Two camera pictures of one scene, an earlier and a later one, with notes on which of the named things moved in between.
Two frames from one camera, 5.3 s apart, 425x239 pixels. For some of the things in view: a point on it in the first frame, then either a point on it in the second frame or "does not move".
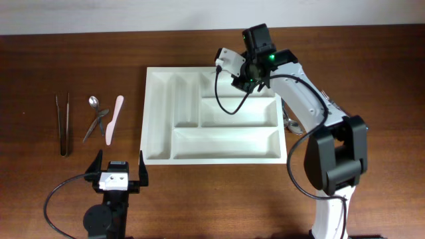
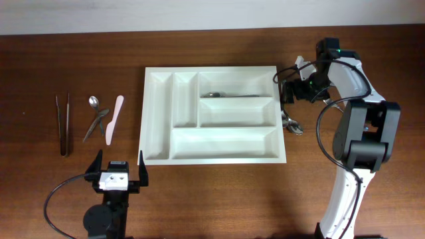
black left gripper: (93, 172) does not move
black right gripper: (248, 86) -> (297, 85)
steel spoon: (292, 125) does not move
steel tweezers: (59, 125) does not move
